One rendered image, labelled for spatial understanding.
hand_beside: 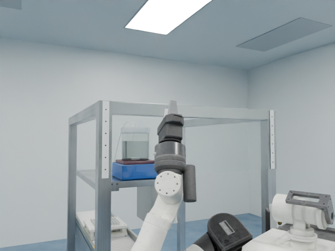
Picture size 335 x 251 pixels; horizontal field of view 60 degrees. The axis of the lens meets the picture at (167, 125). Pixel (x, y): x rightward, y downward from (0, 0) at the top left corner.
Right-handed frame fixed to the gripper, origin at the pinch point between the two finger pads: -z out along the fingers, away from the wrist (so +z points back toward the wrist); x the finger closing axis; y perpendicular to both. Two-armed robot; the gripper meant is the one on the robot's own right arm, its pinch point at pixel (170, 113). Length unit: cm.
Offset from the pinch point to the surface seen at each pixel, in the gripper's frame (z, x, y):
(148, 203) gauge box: 13, -71, -11
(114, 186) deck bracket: 8, -61, 7
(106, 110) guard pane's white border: -20.5, -41.2, 16.4
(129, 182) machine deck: 5, -61, 1
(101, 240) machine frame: 31, -63, 11
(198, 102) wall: -237, -355, -168
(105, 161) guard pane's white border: 0, -50, 14
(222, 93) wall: -266, -353, -219
